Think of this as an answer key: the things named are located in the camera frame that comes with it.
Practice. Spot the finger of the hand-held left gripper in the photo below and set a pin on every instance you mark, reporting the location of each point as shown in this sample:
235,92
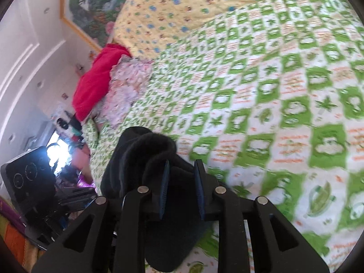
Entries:
78,195

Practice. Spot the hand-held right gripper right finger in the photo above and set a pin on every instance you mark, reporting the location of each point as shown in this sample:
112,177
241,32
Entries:
199,189

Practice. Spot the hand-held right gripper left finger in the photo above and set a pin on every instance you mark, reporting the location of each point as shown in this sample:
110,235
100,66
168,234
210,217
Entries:
163,192

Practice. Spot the black pants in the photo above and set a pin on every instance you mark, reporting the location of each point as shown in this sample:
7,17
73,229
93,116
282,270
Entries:
136,159

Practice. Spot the purple cloth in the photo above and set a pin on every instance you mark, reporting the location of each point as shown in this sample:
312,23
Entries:
10,212

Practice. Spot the orange striped cloth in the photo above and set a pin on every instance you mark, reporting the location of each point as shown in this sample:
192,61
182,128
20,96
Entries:
20,241

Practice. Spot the green checked printed bedsheet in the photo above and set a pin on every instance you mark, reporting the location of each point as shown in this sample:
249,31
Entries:
256,105

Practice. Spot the pink floral cloth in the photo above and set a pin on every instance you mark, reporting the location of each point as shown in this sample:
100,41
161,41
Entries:
125,91

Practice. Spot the red cloth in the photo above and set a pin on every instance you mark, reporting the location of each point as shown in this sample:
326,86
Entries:
93,85

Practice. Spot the yellow printed quilt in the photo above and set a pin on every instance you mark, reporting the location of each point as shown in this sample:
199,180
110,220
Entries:
170,11

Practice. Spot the framed landscape painting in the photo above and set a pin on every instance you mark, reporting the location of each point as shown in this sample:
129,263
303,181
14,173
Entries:
93,8

